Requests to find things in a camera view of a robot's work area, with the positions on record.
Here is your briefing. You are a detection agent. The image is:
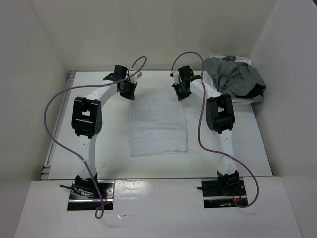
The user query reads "white laundry basket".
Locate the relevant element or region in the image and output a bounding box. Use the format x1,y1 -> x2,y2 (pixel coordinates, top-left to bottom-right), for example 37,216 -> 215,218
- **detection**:
210,55 -> 252,106

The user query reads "grey skirt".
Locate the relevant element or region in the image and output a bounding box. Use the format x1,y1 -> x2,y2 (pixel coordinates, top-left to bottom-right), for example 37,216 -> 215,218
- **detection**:
204,56 -> 266,99

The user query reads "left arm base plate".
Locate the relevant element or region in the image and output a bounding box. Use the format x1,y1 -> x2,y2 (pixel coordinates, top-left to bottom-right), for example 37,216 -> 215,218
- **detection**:
60,180 -> 117,211

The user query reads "black garment in basket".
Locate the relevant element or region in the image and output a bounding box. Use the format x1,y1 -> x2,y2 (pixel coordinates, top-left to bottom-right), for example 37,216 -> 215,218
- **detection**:
246,84 -> 266,103

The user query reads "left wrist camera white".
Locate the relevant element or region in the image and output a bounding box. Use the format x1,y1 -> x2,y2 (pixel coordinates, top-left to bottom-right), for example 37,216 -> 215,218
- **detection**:
128,70 -> 142,84

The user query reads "purple cable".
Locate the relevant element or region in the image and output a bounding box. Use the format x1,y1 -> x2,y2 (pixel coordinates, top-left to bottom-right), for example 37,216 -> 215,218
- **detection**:
44,56 -> 148,220
170,51 -> 261,209

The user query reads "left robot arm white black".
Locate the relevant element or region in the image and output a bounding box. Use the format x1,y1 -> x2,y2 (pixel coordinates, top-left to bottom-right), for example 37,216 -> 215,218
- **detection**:
71,65 -> 142,198

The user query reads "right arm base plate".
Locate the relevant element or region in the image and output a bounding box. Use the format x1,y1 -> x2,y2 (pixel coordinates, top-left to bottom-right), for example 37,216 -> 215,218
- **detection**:
197,178 -> 248,209

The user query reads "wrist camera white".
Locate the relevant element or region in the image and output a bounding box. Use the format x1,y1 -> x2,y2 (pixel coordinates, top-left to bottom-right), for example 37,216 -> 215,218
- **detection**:
128,70 -> 142,84
170,71 -> 180,84

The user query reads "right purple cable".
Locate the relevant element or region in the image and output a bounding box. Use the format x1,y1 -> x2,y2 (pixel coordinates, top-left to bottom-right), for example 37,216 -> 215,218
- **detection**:
170,51 -> 261,209

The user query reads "white skirt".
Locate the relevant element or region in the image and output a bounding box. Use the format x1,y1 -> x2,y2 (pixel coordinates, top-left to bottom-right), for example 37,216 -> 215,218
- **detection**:
128,94 -> 188,157

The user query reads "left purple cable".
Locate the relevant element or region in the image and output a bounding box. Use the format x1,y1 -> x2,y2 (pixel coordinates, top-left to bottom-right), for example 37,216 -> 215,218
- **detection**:
44,56 -> 148,220

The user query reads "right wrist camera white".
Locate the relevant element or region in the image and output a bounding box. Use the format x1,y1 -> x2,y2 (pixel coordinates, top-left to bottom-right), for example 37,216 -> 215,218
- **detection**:
170,71 -> 180,84

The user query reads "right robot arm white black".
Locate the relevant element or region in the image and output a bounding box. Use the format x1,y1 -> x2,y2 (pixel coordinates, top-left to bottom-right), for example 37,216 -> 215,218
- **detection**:
170,66 -> 240,196

